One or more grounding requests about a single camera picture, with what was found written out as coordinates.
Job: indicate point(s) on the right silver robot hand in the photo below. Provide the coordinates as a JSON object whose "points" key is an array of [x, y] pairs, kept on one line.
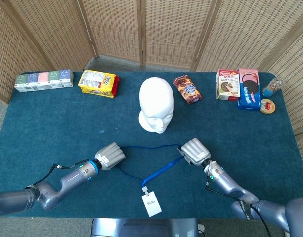
{"points": [[195, 151]]}

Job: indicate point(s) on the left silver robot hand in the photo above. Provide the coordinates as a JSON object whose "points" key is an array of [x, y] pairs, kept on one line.
{"points": [[110, 155]]}

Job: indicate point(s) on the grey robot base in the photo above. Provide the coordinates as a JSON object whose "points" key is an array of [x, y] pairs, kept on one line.
{"points": [[146, 228]]}

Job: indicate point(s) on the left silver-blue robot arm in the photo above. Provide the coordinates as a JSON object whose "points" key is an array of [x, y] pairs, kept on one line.
{"points": [[50, 195]]}

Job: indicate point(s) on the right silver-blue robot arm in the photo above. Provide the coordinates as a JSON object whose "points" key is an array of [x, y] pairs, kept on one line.
{"points": [[265, 209]]}

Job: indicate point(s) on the white foam mannequin head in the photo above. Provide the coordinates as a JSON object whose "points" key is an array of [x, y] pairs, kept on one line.
{"points": [[156, 96]]}

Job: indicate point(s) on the blue carpet table mat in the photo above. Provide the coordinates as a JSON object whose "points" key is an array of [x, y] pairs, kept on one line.
{"points": [[55, 128]]}

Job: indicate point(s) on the brown chocolate cookie box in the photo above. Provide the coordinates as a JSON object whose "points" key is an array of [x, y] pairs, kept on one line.
{"points": [[188, 90]]}

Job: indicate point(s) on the red white cake box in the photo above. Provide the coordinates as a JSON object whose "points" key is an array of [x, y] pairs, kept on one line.
{"points": [[226, 85]]}

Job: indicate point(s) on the yellow Lipo biscuit pack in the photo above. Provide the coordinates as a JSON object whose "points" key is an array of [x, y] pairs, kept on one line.
{"points": [[97, 82]]}

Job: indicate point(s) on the pink blue Oreo box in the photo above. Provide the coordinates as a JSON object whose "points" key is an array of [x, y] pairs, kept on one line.
{"points": [[250, 91]]}

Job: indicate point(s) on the round gold red tin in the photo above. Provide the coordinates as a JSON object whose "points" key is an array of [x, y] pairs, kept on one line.
{"points": [[268, 106]]}

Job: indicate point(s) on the clear candy cup blue base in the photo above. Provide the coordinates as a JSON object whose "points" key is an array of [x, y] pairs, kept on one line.
{"points": [[272, 87]]}

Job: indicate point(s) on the multicolour tissue pack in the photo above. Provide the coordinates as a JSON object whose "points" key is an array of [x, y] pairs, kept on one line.
{"points": [[42, 79]]}

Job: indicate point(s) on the wicker folding screen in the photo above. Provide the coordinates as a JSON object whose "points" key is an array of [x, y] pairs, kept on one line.
{"points": [[176, 29]]}

